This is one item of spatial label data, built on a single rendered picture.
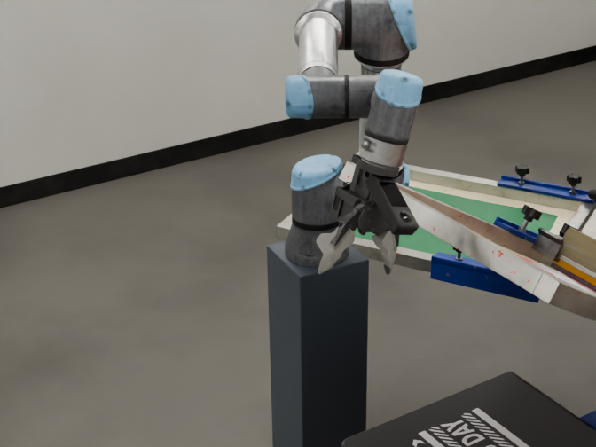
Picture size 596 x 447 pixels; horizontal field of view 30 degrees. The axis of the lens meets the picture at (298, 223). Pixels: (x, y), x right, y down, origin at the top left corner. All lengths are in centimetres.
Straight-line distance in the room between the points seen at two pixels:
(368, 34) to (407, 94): 47
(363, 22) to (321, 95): 38
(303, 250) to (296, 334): 21
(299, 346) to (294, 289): 14
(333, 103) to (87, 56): 394
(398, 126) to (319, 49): 30
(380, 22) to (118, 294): 288
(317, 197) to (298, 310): 27
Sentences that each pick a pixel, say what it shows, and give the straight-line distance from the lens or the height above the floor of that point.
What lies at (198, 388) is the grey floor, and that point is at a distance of 423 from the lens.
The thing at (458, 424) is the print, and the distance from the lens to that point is 245.
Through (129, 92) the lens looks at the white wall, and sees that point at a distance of 590.
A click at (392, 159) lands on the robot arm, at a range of 181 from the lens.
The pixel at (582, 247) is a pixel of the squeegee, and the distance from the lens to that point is 249.
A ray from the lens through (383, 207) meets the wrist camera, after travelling 179.
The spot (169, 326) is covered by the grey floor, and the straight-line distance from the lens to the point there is 462.
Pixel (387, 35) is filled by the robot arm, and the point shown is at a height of 177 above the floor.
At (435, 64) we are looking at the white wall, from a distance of 700.
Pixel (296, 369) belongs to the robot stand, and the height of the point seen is 94.
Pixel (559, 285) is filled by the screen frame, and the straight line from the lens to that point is 176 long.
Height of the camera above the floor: 240
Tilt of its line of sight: 26 degrees down
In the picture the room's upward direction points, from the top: 1 degrees counter-clockwise
